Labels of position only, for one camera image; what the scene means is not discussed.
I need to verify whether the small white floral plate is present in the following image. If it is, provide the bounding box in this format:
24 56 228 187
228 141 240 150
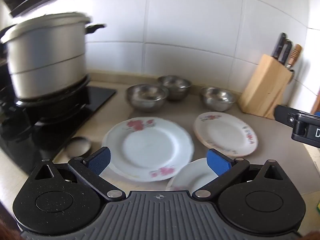
165 158 220 192

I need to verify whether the wooden-handled knife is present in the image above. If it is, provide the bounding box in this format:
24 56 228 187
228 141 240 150
285 44 302 70

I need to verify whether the wooden knife block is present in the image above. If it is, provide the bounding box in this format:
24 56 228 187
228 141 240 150
238 54 293 120

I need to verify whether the large white pink-flower plate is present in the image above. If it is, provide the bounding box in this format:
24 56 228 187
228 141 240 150
101 117 195 182

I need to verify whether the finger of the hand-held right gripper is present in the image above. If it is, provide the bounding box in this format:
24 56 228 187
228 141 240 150
274 105 298 129

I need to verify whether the ribbed black-handled knife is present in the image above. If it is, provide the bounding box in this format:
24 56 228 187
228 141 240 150
279 39 293 65

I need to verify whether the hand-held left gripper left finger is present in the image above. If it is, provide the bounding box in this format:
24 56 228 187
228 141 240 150
29 147 126 202

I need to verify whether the stainless steel bowl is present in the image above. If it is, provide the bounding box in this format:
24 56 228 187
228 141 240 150
157 75 192 102
199 86 237 112
126 84 169 113

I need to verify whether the long black-handled knife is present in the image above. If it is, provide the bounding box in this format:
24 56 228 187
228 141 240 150
271 32 287 59

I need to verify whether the aluminium steamer pot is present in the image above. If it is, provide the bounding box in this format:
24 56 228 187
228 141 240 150
0 12 107 100

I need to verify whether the white plate orange rim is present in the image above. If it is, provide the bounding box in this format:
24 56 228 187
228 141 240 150
193 112 259 157

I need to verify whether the black burner pot support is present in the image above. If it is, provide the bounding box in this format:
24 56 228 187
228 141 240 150
0 75 92 130

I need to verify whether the black glass gas stove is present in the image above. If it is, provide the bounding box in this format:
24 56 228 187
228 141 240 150
0 25 117 175

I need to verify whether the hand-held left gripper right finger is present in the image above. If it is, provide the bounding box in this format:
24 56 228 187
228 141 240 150
192 149 290 202

